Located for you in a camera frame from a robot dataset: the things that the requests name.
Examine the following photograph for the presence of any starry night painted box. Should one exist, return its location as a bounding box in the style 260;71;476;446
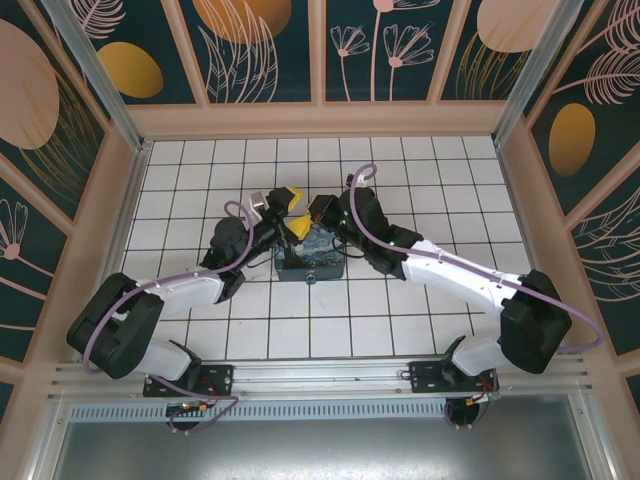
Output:
273;222;347;284

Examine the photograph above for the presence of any grey metal sheet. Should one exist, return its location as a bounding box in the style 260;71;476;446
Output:
49;418;596;480

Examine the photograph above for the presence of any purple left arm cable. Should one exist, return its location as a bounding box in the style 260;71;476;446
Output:
82;199;254;434

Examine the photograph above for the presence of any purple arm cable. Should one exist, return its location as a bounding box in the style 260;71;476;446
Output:
82;199;254;434
347;162;605;432

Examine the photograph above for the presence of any thin black left gripper cable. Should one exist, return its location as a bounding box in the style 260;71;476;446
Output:
242;242;281;269

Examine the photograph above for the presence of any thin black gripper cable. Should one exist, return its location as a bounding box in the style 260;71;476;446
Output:
242;242;281;269
327;234;369;260

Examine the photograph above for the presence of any thin black right gripper cable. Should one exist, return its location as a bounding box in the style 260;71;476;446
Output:
327;234;369;260

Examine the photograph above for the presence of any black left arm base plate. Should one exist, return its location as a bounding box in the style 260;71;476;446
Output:
142;363;236;399

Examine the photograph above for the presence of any aluminium mounting rail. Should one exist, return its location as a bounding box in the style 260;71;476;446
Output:
47;353;594;401

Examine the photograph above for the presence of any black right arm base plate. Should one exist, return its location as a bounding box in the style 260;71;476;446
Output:
407;360;501;397

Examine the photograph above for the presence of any slotted grey cable duct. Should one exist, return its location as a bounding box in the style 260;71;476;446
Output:
66;402;576;422

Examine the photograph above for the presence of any aluminium corner post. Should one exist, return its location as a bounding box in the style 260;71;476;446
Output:
39;0;154;157
491;0;577;147

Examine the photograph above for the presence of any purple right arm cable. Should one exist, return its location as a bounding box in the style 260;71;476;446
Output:
347;162;605;432

